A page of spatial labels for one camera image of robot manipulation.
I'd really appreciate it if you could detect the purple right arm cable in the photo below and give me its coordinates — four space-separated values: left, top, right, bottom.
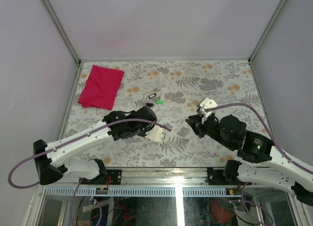
204 103 313 174

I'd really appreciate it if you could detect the magenta cloth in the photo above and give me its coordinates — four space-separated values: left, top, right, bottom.
78 65 124 110

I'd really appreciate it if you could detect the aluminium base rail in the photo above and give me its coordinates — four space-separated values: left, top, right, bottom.
45 168 241 197

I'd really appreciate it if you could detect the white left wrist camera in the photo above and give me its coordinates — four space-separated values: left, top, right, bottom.
145 126 167 142

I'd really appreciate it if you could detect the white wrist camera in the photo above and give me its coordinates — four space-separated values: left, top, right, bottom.
197 97 218 123
145 126 167 142

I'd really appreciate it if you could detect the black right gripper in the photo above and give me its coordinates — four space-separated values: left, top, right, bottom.
184 111 234 150

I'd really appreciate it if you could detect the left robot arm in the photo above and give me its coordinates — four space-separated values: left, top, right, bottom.
33 106 157 185

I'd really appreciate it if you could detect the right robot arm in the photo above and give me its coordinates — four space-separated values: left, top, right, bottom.
186 114 313 205

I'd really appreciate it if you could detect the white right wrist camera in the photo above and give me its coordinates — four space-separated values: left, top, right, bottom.
197 97 218 123

